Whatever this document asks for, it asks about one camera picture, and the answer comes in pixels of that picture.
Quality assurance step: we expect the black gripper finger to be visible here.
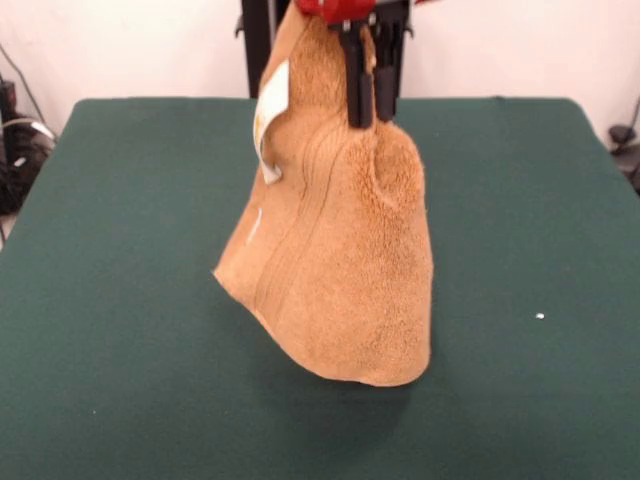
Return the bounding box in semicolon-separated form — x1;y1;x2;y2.
339;22;374;129
374;14;401;123

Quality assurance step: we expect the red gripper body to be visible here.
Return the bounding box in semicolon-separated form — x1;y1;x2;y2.
292;0;436;26

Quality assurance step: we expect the orange terry towel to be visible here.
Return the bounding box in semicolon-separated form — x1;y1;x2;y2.
212;4;434;387

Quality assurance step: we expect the black rounded floor stand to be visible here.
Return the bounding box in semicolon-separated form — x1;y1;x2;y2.
608;124;640;196

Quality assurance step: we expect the dark green table cloth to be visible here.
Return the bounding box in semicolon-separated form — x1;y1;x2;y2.
0;97;640;480

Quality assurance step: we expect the black power strip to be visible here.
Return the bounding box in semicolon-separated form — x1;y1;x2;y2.
0;79;19;121

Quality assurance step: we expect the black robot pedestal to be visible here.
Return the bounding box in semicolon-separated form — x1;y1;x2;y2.
233;0;415;99

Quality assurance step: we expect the tangle of floor cables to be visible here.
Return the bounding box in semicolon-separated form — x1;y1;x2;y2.
0;42;59;251

